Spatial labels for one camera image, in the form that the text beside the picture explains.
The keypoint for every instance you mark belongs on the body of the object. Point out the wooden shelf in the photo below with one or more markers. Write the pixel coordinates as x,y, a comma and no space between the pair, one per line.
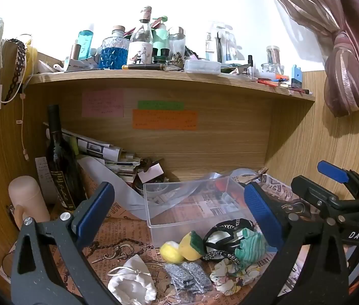
154,81

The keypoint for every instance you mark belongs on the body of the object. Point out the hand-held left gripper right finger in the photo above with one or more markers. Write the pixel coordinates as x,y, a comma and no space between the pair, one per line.
262,217

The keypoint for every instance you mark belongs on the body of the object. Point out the packaged stationery set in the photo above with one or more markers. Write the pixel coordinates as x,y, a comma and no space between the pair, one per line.
220,43

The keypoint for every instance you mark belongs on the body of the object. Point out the grey ribbon strip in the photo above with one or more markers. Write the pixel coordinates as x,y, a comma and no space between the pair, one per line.
116,190

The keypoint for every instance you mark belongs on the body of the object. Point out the blue plastic holder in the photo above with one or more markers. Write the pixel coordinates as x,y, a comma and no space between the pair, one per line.
297,76

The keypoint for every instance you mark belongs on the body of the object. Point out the tall clear labelled bottle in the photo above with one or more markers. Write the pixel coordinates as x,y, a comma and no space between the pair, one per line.
141,44

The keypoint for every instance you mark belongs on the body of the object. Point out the silver glitter hair clip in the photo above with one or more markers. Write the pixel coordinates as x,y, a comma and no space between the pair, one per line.
198,276
174,276

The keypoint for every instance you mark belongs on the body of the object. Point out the green sticky note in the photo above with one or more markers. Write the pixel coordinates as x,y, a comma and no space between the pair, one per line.
160,105

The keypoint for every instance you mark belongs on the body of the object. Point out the clear glass jar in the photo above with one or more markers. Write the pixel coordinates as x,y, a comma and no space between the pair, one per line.
177,43

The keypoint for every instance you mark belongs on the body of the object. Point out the yellow pompom ball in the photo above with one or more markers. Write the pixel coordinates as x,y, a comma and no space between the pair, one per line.
170,252

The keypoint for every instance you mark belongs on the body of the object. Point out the white folded card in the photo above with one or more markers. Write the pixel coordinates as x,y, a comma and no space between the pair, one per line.
150,173

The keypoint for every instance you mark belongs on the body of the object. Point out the pink sticky note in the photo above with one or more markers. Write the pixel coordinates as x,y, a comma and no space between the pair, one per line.
102,104

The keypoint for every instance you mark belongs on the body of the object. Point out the teal green scrunchie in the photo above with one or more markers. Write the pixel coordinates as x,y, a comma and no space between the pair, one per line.
251,247

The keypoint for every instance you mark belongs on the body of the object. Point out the pile of rolled papers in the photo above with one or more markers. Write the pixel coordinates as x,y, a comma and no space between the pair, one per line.
103,151

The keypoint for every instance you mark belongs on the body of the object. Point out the glass jar with lid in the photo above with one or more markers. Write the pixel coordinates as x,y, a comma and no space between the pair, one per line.
273,58

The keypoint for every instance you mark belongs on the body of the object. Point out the yellow round bag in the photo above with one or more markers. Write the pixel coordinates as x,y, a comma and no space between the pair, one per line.
30,57

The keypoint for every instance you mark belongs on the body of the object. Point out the beige cylindrical bottle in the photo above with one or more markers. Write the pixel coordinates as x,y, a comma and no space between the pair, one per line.
28,200

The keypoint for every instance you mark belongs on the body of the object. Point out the glass bottle with blue liquid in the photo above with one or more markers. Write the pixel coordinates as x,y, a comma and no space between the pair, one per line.
113,54

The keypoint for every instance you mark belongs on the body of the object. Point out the brown pen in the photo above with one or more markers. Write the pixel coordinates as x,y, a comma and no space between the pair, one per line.
144,67

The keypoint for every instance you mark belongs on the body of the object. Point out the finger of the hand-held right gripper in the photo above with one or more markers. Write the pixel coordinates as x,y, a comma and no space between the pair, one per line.
309,191
332,171

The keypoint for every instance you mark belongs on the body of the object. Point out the black and white scrunchie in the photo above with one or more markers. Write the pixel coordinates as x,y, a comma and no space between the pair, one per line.
220,238

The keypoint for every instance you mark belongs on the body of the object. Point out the mint green bottle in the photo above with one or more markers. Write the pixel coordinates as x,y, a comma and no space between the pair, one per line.
160,39

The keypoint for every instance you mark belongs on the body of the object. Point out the clear plastic box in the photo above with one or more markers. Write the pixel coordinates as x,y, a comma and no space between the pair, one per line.
179,219

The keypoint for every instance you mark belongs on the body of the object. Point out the floral cream scrunchie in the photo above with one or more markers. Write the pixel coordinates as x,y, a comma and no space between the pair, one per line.
230,276

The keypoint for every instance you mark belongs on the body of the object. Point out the teal blue toner bottle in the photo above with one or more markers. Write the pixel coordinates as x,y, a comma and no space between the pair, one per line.
85,46

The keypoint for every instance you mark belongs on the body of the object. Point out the orange sticky note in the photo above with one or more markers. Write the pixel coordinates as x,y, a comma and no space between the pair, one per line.
164,119

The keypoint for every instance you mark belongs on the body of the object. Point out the pink striped curtain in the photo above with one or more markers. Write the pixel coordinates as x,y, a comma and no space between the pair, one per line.
338,54

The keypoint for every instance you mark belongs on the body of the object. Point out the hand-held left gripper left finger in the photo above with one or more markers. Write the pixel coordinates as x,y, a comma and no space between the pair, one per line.
96,217

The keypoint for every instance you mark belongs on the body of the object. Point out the newspaper print mat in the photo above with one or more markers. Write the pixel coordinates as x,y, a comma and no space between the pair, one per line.
125,228

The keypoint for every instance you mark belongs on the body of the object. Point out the dark wine bottle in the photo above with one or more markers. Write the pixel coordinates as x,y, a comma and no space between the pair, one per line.
62,171

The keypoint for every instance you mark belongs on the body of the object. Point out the clear plastic case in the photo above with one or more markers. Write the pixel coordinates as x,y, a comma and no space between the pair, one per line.
202,66

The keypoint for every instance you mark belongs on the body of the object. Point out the black lace headband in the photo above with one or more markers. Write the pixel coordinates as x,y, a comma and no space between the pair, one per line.
17,70

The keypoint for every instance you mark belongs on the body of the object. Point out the white ruler strip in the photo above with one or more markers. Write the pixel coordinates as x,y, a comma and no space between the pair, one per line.
44,178

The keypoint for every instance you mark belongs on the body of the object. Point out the yellow lemon plush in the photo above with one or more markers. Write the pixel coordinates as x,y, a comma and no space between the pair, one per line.
189,244

